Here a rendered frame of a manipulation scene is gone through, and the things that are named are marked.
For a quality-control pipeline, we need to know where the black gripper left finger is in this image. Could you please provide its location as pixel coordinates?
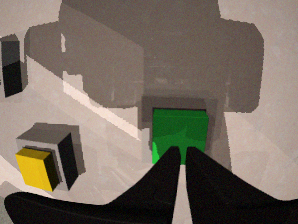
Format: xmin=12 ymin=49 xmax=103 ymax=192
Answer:
xmin=4 ymin=145 xmax=182 ymax=224

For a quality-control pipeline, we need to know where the green square button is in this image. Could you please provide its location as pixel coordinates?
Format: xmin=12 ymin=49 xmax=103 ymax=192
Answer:
xmin=142 ymin=89 xmax=218 ymax=165

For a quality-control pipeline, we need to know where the yellow button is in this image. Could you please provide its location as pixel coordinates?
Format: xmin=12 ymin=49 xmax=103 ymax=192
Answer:
xmin=15 ymin=128 xmax=78 ymax=192

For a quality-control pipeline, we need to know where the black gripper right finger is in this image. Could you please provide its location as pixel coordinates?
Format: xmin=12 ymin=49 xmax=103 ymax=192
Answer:
xmin=185 ymin=147 xmax=298 ymax=224

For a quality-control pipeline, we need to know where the red button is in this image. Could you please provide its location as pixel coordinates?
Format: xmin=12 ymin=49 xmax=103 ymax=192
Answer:
xmin=0 ymin=40 xmax=23 ymax=97

